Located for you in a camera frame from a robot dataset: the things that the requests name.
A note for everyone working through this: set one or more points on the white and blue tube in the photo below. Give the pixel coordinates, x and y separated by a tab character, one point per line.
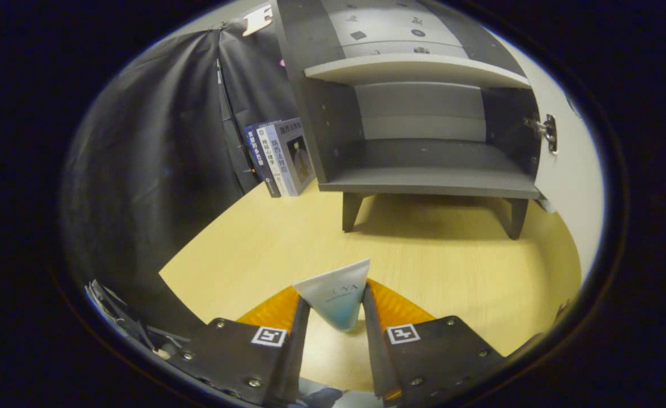
336	294

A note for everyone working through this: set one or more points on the black backdrop cloth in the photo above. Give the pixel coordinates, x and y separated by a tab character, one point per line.
157	141

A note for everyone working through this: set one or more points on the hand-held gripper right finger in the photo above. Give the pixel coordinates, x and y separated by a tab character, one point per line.
379	362

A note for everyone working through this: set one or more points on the white spine book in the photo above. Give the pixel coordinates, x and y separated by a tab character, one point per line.
270	156

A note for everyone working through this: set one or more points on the grey cabinet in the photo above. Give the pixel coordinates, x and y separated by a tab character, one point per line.
423	175

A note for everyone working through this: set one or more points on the white cabinet door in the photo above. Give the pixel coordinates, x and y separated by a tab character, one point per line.
571	181

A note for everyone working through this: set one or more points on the dark blue book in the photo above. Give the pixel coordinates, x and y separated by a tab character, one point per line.
256	153

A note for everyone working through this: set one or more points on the grey cover book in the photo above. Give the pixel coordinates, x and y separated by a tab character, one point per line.
299	156

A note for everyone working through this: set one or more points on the metal door hinge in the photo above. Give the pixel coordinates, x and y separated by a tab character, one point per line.
548	133

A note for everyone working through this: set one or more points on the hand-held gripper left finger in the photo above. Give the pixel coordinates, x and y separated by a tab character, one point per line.
290	362

